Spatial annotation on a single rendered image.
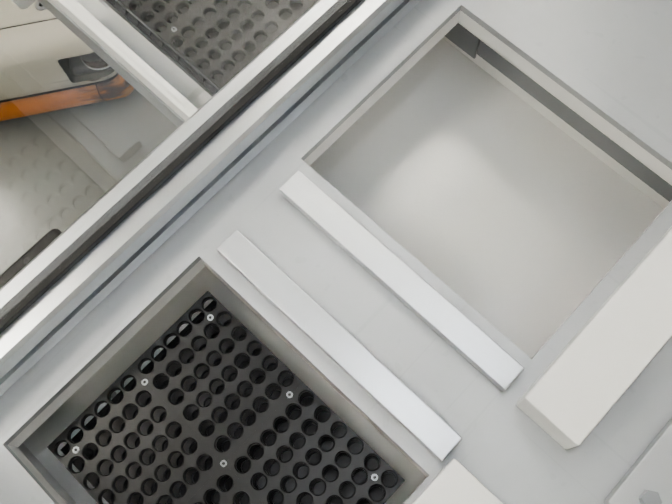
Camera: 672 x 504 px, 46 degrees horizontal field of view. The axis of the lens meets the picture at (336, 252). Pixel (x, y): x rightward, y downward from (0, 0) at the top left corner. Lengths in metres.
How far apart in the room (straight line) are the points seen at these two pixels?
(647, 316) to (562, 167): 0.24
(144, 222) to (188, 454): 0.19
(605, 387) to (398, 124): 0.35
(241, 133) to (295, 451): 0.25
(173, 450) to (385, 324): 0.19
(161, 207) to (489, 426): 0.29
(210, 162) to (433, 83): 0.30
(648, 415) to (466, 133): 0.33
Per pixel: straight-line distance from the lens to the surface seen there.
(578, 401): 0.58
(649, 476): 0.62
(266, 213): 0.64
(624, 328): 0.60
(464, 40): 0.82
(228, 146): 0.62
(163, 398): 0.66
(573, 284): 0.76
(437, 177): 0.78
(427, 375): 0.60
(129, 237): 0.61
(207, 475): 0.65
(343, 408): 0.71
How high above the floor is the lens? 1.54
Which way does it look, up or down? 72 degrees down
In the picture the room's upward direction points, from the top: 6 degrees counter-clockwise
